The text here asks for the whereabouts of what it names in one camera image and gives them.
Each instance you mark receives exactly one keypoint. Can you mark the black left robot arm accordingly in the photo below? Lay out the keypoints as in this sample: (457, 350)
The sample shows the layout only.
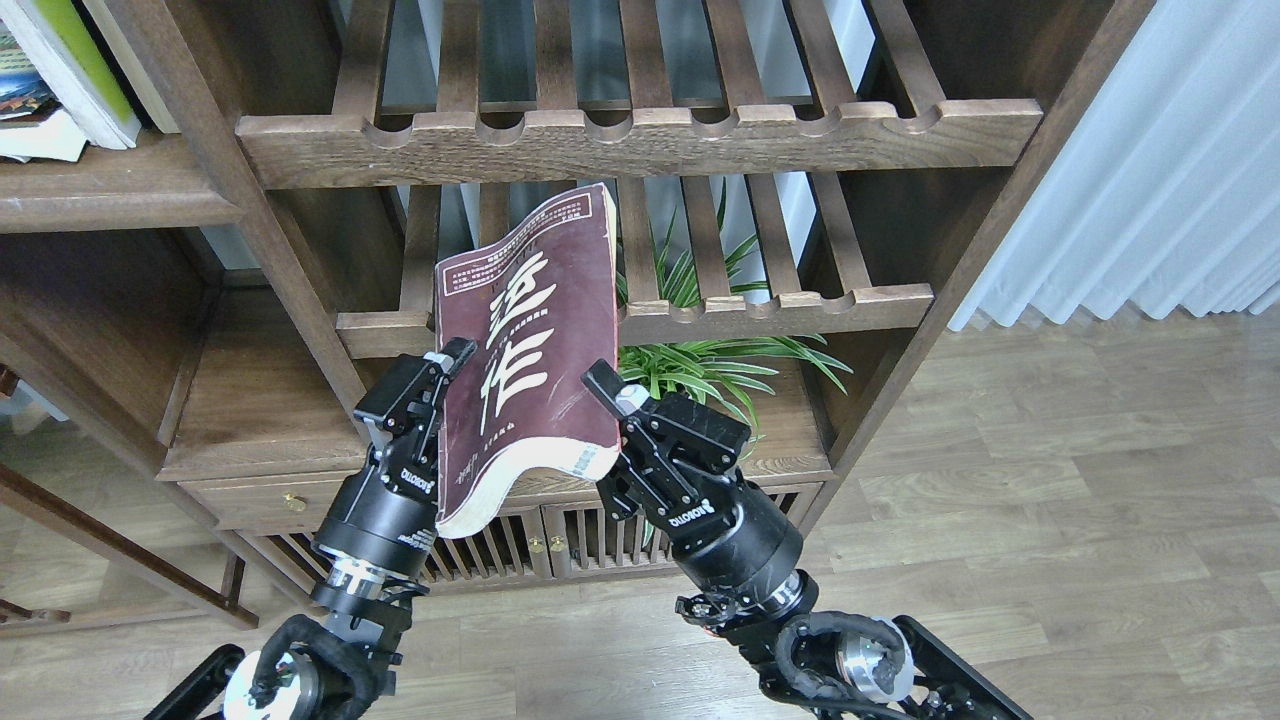
(308, 669)

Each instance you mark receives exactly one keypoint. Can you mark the green spider plant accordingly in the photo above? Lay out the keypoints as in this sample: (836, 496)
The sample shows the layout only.
(730, 374)

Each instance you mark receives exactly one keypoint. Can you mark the maroon book white characters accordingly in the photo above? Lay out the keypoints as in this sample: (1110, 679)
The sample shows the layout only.
(541, 307)

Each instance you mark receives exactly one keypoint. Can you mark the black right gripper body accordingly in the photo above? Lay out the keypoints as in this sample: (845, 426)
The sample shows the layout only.
(678, 468)

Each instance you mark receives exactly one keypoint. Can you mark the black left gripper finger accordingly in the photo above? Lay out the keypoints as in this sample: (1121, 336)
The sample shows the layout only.
(446, 363)

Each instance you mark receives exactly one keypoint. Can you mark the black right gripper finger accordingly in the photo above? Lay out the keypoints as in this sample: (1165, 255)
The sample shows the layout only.
(626, 402)

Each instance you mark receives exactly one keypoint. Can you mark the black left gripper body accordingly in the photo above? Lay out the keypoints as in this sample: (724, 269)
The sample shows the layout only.
(381, 526)

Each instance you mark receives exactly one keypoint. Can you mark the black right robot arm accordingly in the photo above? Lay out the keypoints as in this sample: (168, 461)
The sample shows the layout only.
(834, 663)

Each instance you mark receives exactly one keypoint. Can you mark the white pleated curtain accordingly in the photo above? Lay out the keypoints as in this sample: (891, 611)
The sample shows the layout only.
(1166, 195)

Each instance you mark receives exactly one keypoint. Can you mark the dark wooden bookshelf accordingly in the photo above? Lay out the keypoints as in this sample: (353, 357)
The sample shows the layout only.
(210, 305)

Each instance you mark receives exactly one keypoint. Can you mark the yellow green cover book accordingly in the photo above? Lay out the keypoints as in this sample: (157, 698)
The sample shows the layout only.
(55, 38)

